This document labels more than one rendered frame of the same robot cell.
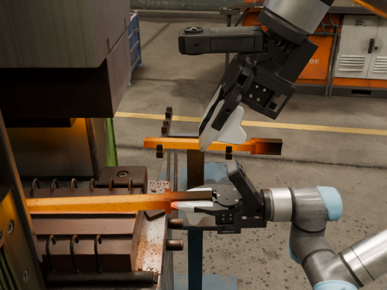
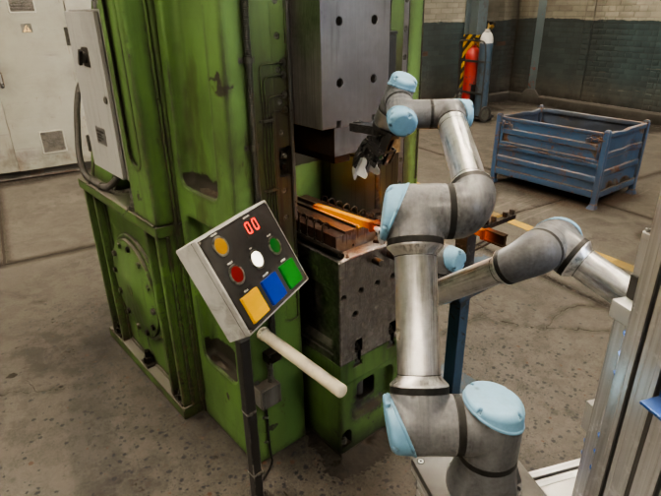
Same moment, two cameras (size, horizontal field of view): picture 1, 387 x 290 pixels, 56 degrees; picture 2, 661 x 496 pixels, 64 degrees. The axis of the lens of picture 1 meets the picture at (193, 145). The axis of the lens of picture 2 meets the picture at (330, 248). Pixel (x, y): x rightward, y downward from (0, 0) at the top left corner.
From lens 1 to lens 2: 136 cm
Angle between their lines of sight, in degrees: 45
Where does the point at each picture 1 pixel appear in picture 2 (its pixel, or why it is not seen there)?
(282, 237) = not seen: hidden behind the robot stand
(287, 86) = (377, 152)
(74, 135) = (369, 184)
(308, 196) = not seen: hidden behind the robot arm
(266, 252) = (567, 409)
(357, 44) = not seen: outside the picture
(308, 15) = (381, 121)
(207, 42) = (356, 127)
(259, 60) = (372, 139)
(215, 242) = (522, 373)
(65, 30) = (315, 113)
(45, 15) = (310, 107)
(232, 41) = (363, 128)
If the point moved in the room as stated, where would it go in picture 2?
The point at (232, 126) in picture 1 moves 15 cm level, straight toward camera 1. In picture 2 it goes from (362, 167) to (320, 176)
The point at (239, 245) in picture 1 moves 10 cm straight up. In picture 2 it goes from (545, 389) to (548, 372)
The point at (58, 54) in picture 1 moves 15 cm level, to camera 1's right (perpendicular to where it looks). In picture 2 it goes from (312, 122) to (343, 129)
